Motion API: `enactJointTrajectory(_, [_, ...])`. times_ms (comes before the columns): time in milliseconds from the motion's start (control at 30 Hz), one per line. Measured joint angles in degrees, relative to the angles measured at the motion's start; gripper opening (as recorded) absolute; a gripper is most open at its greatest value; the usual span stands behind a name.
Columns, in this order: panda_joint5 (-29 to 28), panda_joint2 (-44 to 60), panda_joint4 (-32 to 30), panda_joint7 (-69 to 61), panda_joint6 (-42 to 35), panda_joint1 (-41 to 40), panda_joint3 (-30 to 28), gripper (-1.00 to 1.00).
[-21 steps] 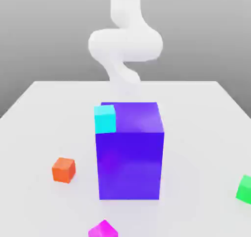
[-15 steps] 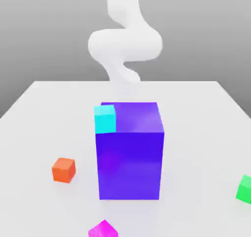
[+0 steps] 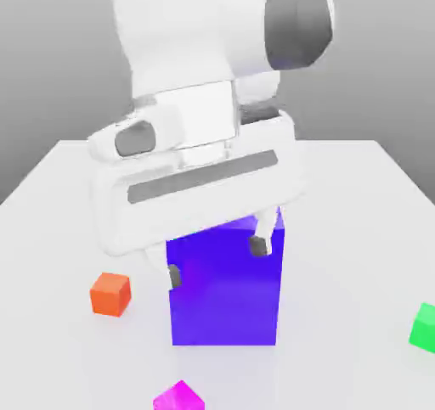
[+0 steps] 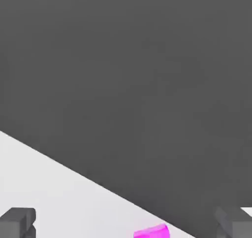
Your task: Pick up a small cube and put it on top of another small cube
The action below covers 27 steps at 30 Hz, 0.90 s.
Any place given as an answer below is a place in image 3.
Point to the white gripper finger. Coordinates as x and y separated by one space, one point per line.
263 233
171 274

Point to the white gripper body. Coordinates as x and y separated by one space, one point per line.
204 206

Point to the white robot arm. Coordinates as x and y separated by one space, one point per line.
190 36

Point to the small orange cube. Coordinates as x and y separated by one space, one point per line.
110 295

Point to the small magenta cube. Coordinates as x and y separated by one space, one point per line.
178 398

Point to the small green cube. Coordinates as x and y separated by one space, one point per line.
424 328

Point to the large blue box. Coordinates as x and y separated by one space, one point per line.
224 291

